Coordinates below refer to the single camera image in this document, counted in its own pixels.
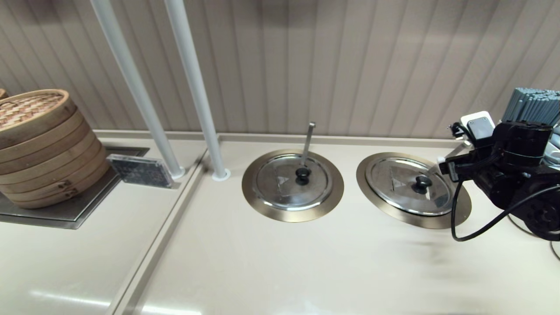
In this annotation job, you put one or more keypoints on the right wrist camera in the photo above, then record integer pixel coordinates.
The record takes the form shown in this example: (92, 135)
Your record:
(479, 127)

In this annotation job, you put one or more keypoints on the steel pot lid black knob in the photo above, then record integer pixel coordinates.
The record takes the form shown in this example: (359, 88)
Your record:
(393, 192)
(280, 188)

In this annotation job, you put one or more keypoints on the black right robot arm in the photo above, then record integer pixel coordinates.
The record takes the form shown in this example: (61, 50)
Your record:
(538, 205)

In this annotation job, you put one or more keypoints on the stacked bamboo steamer baskets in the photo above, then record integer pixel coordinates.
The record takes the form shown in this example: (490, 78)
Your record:
(43, 153)

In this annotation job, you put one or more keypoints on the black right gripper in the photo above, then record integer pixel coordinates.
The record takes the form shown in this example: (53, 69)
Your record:
(523, 144)

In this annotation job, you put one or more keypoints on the white ceramic dish edge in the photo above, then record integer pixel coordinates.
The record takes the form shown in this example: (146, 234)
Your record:
(556, 250)

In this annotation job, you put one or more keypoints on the white metal pole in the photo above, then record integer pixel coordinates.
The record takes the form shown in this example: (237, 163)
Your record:
(131, 74)
(194, 78)

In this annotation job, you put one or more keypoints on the clear acrylic sign holder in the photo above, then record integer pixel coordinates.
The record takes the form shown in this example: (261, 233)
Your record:
(140, 171)

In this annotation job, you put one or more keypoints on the grey chopsticks bundle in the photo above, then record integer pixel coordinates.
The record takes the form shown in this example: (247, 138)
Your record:
(529, 107)

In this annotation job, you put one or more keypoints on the bamboo steamer edge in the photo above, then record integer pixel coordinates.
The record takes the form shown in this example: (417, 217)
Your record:
(2, 94)

